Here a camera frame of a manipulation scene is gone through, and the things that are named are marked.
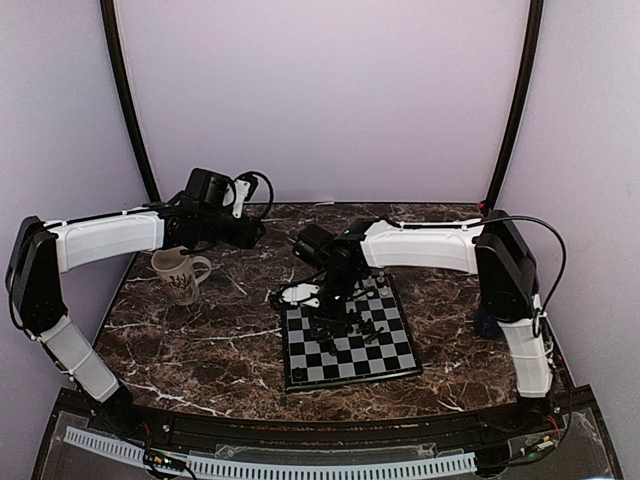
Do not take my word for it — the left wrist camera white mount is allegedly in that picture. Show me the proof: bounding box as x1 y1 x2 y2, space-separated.
223 174 252 219

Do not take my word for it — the right black frame post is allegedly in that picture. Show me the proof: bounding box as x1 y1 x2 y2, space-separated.
483 0 545 214

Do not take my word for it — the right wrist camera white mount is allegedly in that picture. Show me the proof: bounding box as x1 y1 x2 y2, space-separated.
271 283 320 308

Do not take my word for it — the left black frame post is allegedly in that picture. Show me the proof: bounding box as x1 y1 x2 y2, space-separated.
99 0 160 202

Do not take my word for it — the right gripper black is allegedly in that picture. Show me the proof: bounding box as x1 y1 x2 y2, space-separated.
308 269 361 338

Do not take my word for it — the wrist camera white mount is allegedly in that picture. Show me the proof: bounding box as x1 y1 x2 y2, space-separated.
223 174 252 219
271 283 320 308

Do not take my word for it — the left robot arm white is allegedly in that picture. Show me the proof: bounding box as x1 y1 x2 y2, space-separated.
5 168 275 436

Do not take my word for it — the beige printed mug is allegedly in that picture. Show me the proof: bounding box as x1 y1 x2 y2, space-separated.
151 247 212 306

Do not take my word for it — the black frame post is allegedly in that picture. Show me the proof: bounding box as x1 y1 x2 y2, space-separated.
99 0 160 202
483 0 545 214

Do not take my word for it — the white slotted cable duct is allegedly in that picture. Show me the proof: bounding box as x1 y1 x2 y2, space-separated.
63 427 477 479

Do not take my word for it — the dark blue mug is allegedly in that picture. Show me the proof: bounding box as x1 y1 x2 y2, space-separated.
474 309 502 340

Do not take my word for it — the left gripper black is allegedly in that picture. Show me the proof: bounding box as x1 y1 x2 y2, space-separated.
199 209 265 249

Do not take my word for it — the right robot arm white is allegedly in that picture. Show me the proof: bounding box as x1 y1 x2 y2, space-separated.
276 210 553 434

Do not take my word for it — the black white chessboard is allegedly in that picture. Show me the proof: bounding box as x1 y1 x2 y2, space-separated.
281 273 423 393

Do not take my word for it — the black chess pieces pile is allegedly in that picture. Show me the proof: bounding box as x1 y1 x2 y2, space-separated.
309 310 384 356

